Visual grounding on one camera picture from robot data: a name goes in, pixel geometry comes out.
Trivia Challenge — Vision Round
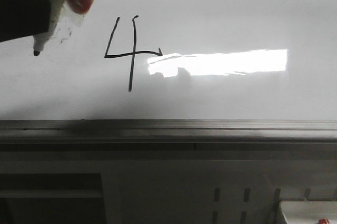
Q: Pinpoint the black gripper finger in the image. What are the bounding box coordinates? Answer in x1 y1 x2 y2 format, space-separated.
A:
1 0 50 42

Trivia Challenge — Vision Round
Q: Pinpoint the white whiteboard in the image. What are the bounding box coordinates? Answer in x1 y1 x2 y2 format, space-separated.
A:
1 0 336 120

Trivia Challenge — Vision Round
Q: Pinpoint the white perforated pegboard panel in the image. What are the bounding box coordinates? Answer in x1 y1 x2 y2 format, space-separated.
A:
101 160 336 223

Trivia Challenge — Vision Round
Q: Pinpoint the white marker tray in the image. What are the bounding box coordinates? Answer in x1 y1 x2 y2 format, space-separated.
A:
276 201 336 223

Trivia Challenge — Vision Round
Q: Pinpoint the grey aluminium whiteboard frame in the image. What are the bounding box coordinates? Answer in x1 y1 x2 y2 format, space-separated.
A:
1 119 336 160

